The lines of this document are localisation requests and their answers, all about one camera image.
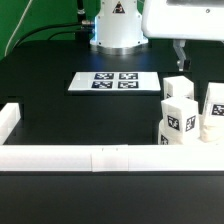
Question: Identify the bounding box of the white marker base plate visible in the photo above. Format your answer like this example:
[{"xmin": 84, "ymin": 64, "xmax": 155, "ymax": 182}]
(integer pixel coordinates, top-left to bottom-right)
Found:
[{"xmin": 68, "ymin": 71, "xmax": 161, "ymax": 91}]

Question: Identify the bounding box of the white cable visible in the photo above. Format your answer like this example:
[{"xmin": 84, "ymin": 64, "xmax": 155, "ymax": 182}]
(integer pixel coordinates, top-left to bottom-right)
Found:
[{"xmin": 3, "ymin": 0, "xmax": 34, "ymax": 58}]

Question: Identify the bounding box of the white front fence wall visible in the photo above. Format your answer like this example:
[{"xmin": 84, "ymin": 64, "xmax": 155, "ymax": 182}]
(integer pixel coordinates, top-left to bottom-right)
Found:
[{"xmin": 0, "ymin": 145, "xmax": 224, "ymax": 172}]

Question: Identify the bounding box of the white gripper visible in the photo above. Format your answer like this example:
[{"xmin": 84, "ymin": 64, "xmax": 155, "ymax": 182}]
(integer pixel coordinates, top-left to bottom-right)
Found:
[{"xmin": 142, "ymin": 0, "xmax": 224, "ymax": 71}]

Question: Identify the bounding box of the white fence wall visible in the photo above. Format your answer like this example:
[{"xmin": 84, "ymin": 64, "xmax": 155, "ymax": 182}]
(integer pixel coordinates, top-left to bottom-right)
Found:
[
  {"xmin": 0, "ymin": 103, "xmax": 21, "ymax": 145},
  {"xmin": 0, "ymin": 145, "xmax": 224, "ymax": 172}
]

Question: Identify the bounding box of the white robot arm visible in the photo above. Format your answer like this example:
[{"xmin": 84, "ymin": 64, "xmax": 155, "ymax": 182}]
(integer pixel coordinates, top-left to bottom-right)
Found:
[{"xmin": 90, "ymin": 0, "xmax": 224, "ymax": 71}]

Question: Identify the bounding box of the white left fence wall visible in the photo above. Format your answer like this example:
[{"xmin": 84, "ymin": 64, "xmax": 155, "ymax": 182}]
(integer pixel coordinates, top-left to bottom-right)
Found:
[{"xmin": 0, "ymin": 103, "xmax": 21, "ymax": 145}]

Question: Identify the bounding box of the black cable bundle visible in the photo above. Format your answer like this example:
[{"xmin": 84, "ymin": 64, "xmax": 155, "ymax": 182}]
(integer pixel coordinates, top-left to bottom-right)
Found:
[{"xmin": 13, "ymin": 0, "xmax": 98, "ymax": 48}]

